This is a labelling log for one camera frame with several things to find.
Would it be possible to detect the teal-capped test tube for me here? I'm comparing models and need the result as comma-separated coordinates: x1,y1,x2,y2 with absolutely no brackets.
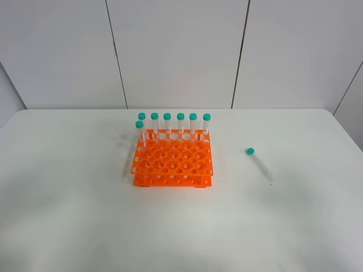
245,147,273,184

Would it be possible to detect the back row tube four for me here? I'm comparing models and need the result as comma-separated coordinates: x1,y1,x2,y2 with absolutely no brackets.
177,113,185,134

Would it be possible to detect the back row tube two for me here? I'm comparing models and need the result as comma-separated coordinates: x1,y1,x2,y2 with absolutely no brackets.
151,112,159,134

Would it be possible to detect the front-left teal-capped tube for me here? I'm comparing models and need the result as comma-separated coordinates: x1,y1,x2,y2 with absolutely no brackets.
136,120,146,148

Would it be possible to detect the back row tube six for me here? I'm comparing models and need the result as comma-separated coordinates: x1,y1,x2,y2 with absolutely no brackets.
203,113,211,135

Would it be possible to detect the back row tube three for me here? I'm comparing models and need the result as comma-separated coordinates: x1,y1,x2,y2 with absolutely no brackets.
163,113,171,134

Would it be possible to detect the back row tube five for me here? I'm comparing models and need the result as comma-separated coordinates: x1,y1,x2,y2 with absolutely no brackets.
189,113,197,135

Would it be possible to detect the orange test tube rack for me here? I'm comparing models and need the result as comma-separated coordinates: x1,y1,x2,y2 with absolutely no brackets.
130,129,213,188

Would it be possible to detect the back row tube one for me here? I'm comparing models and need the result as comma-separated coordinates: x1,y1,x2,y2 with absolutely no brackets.
138,112,147,134

